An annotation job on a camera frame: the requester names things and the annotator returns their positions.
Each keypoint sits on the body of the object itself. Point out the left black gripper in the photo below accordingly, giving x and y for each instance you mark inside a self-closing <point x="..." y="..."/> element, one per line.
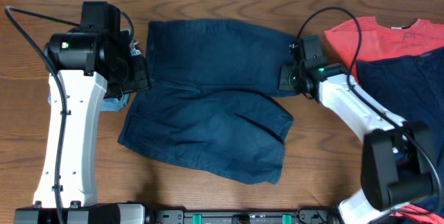
<point x="139" y="75"/>

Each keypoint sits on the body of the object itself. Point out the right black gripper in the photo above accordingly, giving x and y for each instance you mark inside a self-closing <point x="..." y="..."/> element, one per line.
<point x="284" y="82"/>

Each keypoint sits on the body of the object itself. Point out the dark navy blue shorts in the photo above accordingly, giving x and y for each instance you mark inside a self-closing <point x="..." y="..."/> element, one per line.
<point x="212" y="102"/>

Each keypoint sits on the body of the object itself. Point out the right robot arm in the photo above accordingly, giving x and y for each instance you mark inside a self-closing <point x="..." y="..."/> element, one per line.
<point x="396" y="163"/>

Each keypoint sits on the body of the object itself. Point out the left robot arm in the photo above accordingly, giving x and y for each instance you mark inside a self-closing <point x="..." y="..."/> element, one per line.
<point x="94" y="61"/>

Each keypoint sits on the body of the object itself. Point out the folded light blue denim shorts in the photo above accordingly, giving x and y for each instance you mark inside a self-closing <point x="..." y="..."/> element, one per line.
<point x="117" y="104"/>

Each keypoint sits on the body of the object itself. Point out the red orange t-shirt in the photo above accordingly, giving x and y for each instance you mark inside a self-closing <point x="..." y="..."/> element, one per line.
<point x="380" y="42"/>

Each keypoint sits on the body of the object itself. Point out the dark navy garment in pile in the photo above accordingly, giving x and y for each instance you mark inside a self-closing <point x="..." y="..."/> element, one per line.
<point x="410" y="86"/>

